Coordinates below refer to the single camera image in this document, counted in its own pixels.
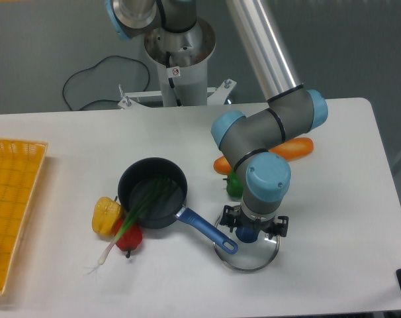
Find green bell pepper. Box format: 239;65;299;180
224;171;244;199

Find black cable on floor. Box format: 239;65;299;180
62;54;151;111

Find orange baguette bread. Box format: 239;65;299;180
213;137;314;176

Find green spring onion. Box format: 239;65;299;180
89;177;177;274

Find glass pot lid blue knob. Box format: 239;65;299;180
212;213;281;272

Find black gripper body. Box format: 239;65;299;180
236;210;275;232

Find red bell pepper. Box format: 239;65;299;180
115;223;143;258

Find dark saucepan blue handle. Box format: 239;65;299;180
118;157;238;254

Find yellow woven basket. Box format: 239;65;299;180
0;138;48;295

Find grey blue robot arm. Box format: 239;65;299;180
105;1;328;243

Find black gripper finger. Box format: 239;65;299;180
265;216;289;240
219;205;240;233

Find yellow bell pepper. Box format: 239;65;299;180
91;197;122;237

